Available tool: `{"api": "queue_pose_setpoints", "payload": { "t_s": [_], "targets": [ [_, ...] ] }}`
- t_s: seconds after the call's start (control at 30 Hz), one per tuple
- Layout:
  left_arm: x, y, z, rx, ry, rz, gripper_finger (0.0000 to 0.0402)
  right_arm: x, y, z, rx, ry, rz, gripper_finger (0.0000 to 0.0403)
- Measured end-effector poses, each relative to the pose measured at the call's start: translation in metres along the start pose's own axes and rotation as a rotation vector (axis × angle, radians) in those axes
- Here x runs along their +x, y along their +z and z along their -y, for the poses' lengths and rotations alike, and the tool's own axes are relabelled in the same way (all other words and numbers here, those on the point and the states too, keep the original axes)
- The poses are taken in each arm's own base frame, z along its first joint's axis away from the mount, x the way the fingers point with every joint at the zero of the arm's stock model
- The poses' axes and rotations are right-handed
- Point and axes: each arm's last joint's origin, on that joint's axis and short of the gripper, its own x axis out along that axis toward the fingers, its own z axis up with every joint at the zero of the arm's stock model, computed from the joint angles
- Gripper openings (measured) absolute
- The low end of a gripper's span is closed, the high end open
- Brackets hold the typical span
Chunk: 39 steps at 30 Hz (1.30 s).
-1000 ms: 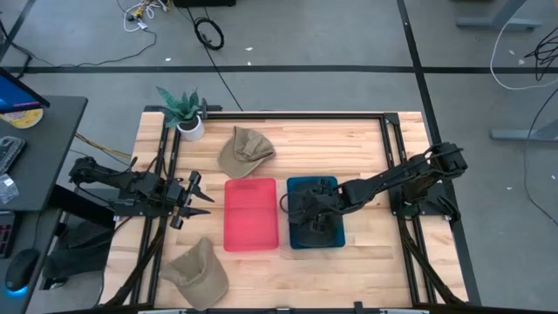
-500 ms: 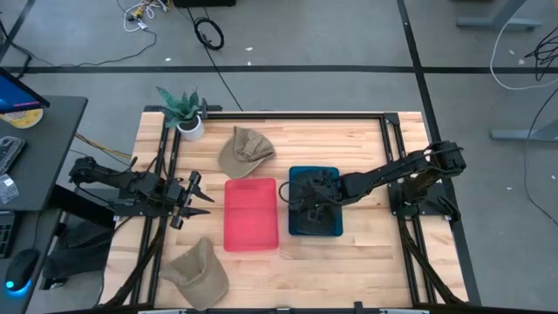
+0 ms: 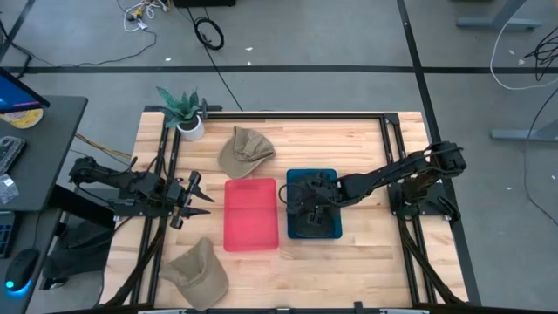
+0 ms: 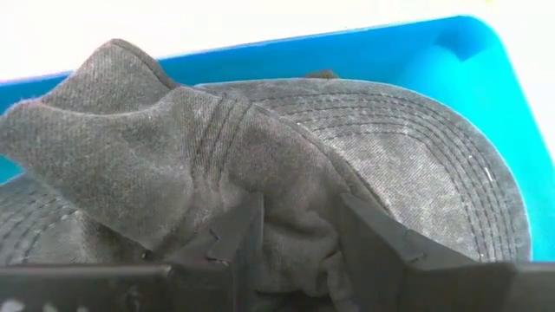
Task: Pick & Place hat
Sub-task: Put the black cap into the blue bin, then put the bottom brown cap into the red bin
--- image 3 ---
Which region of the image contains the thin black floor cable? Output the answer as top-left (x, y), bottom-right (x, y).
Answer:
top-left (8, 26), bottom-right (158, 69)

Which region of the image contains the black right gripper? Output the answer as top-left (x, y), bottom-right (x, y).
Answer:
top-left (294, 171), bottom-right (345, 226)

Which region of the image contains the green plant in white pot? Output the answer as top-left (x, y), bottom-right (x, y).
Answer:
top-left (155, 85), bottom-right (206, 142)

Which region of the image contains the khaki baseball cap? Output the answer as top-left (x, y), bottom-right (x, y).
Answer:
top-left (158, 237), bottom-right (230, 311)
top-left (217, 126), bottom-right (276, 180)

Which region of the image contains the translucent pink plastic bin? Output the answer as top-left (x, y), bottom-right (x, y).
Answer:
top-left (223, 177), bottom-right (280, 253)

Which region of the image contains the black box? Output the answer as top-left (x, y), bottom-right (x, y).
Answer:
top-left (173, 0), bottom-right (237, 8)

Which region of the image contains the dark keyboard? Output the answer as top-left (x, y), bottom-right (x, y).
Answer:
top-left (0, 211), bottom-right (17, 259)

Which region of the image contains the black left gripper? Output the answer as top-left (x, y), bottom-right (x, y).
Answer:
top-left (167, 170), bottom-right (215, 230)

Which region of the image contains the yellow cable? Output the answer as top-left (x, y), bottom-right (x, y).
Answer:
top-left (74, 133), bottom-right (133, 160)

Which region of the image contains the grey desk foot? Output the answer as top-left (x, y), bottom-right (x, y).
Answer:
top-left (456, 0), bottom-right (544, 31)
top-left (490, 119), bottom-right (558, 143)

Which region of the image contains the black computer mouse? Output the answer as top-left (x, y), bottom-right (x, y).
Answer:
top-left (4, 248), bottom-right (40, 294)

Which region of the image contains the computer monitor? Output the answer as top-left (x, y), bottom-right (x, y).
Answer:
top-left (0, 65), bottom-right (51, 115)

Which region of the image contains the white floor cable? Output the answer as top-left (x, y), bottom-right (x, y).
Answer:
top-left (489, 0), bottom-right (558, 92)

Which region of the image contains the white cable bundle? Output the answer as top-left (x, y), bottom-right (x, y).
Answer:
top-left (115, 0), bottom-right (172, 34)

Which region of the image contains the yellow round disc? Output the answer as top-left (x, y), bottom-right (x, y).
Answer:
top-left (0, 107), bottom-right (44, 130)

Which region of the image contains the long black cable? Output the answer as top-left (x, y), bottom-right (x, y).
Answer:
top-left (522, 86), bottom-right (558, 228)

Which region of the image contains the black coiled cable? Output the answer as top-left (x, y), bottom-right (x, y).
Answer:
top-left (186, 6), bottom-right (244, 113)

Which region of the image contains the small grey keyboard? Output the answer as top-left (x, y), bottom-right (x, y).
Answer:
top-left (0, 135), bottom-right (27, 175)

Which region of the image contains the black aluminium table frame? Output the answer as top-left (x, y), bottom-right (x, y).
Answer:
top-left (99, 104), bottom-right (483, 314)

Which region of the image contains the black desk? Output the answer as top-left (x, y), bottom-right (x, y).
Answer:
top-left (0, 95), bottom-right (89, 314)

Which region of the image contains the clear plastic bag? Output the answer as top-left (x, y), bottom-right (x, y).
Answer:
top-left (0, 173), bottom-right (21, 205)

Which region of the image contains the black cable tangle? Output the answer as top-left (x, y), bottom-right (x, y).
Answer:
top-left (524, 25), bottom-right (558, 82)

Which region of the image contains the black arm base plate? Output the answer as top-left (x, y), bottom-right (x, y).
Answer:
top-left (389, 181), bottom-right (453, 219)
top-left (113, 199), bottom-right (174, 218)

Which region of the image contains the blue plastic bin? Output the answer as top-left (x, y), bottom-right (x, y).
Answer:
top-left (285, 168), bottom-right (344, 240)

